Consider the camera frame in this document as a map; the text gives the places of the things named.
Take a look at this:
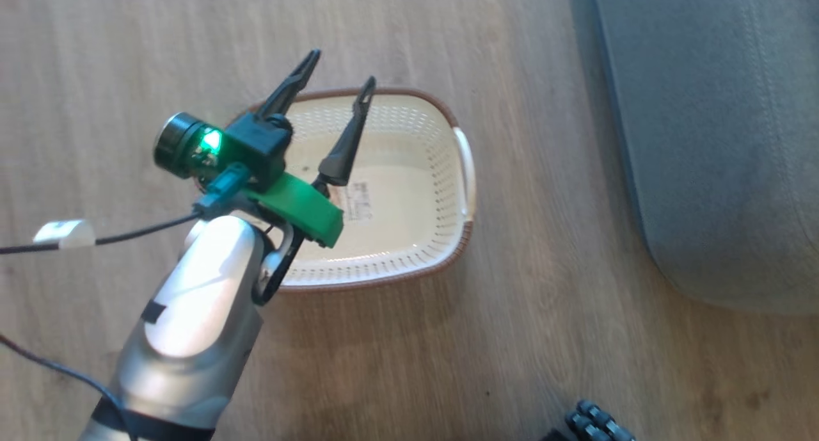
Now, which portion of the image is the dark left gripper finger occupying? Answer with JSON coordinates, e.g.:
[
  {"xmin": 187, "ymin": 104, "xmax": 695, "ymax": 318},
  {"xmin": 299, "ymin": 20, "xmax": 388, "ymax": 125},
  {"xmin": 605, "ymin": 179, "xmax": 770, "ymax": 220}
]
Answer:
[
  {"xmin": 255, "ymin": 49, "xmax": 322, "ymax": 133},
  {"xmin": 318, "ymin": 76, "xmax": 377, "ymax": 187}
]

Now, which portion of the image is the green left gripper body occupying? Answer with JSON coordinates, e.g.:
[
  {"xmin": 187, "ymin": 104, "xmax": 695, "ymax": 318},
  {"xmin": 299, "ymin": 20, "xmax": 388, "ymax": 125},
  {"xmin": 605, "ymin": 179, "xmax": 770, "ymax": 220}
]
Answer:
[{"xmin": 154, "ymin": 111, "xmax": 344, "ymax": 248}]

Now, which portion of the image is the printed basket label sticker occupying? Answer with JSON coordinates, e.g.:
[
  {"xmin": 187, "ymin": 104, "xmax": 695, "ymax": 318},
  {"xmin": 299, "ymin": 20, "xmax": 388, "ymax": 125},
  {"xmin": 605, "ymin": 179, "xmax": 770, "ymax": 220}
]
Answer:
[{"xmin": 346, "ymin": 180, "xmax": 374, "ymax": 222}]

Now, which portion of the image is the white perforated laundry basket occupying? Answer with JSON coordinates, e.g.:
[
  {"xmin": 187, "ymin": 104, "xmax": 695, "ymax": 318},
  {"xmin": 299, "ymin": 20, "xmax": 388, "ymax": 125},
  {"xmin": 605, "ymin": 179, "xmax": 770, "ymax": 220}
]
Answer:
[{"xmin": 227, "ymin": 88, "xmax": 477, "ymax": 293}]

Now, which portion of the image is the grey sofa seat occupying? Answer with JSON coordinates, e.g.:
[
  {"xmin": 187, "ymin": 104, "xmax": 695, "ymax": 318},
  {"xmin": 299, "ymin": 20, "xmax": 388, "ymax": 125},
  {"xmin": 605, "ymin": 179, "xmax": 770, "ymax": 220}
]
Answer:
[{"xmin": 592, "ymin": 0, "xmax": 819, "ymax": 317}]

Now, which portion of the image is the teal cable plug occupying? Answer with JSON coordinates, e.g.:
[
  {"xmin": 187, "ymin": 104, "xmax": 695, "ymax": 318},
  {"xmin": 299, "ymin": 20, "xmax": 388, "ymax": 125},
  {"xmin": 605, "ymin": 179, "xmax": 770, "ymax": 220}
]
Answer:
[{"xmin": 194, "ymin": 163, "xmax": 251, "ymax": 214}]

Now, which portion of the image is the thin black cable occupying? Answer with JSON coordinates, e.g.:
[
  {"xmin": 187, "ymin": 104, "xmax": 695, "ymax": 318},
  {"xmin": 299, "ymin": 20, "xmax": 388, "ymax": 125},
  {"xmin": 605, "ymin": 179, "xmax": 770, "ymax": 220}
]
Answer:
[
  {"xmin": 0, "ymin": 214, "xmax": 202, "ymax": 256},
  {"xmin": 0, "ymin": 334, "xmax": 135, "ymax": 441}
]

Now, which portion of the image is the white cable tag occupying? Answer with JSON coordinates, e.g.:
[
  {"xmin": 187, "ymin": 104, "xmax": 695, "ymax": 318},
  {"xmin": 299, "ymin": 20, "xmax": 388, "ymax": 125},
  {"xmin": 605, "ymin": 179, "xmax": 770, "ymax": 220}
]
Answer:
[{"xmin": 32, "ymin": 219, "xmax": 97, "ymax": 250}]

